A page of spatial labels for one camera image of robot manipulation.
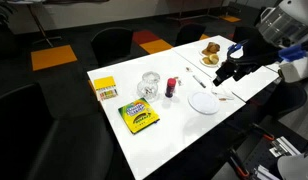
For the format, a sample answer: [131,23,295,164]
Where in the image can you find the large white round plate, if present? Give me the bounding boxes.
[187,90,221,116]

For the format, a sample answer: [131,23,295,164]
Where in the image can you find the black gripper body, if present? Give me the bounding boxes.
[223,49,279,82]

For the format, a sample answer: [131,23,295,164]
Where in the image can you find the blue cable strap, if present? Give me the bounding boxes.
[278,44,308,63]
[227,40,248,54]

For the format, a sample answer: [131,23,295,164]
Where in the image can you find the green potted plant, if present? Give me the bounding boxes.
[0,0,16,32]

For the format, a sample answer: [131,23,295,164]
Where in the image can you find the silver metal bracket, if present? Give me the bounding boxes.
[268,135,302,158]

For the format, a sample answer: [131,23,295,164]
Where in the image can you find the large brown bread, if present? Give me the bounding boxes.
[201,47,215,57]

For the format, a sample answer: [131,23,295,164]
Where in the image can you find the black white marker pen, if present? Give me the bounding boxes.
[192,74,207,89]

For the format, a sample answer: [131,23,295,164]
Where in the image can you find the small white plate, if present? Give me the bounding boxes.
[199,54,222,69]

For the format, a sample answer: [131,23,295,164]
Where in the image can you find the striped yellow bread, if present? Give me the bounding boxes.
[202,53,220,66]

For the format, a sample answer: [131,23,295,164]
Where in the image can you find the yellow coloured pencil box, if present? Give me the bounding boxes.
[93,75,119,102]

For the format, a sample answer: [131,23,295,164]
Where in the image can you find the black office chair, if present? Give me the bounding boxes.
[0,82,115,180]
[260,81,308,121]
[174,23,207,47]
[90,27,135,68]

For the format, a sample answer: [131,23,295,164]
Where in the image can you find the clear crystal glass bowl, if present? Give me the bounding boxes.
[141,70,161,85]

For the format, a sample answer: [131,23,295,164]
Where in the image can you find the orange black clamp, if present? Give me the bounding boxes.
[227,148,252,179]
[250,123,276,142]

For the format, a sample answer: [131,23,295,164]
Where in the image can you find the cut glass bowl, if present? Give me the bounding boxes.
[136,80,160,103]

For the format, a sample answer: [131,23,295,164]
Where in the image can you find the red capped spice bottle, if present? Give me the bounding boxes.
[164,77,177,99]

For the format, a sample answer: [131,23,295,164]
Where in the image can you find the dark cross topped bread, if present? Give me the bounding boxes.
[207,41,222,54]

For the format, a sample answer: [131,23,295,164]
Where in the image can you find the small white side table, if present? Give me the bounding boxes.
[7,0,63,48]

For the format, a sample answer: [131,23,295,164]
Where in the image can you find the white paper napkin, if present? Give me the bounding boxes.
[210,85,236,102]

